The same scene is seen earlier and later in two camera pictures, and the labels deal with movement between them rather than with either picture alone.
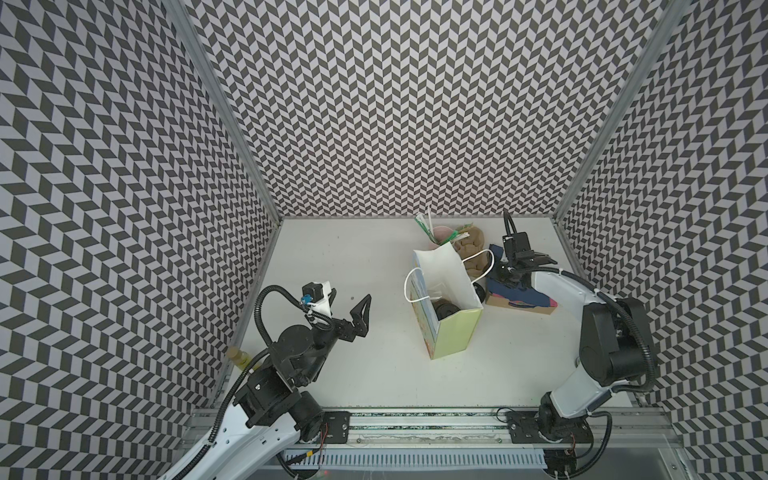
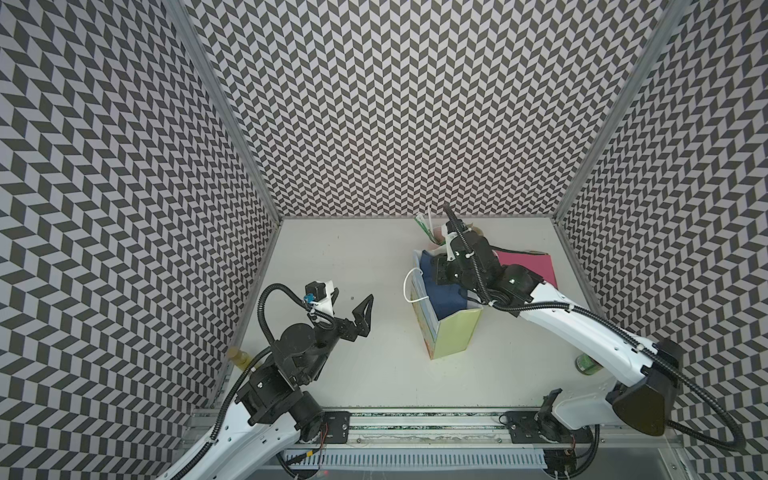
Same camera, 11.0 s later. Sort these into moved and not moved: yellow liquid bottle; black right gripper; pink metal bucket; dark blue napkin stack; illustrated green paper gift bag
Moved: black right gripper; dark blue napkin stack
Not moved: yellow liquid bottle; pink metal bucket; illustrated green paper gift bag
